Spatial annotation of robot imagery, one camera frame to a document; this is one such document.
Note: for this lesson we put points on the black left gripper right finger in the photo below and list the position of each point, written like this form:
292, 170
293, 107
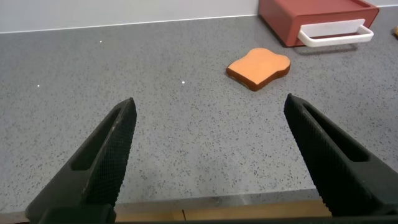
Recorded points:
339, 174

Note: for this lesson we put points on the red drawer case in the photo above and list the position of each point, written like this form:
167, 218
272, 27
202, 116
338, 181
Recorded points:
311, 7

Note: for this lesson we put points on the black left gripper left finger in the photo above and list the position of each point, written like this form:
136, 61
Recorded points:
93, 174

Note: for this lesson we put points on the toast slice toy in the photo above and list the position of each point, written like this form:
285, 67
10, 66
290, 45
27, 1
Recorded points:
256, 65

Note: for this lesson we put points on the orange and white bagel toy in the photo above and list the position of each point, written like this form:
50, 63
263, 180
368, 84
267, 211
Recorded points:
396, 31

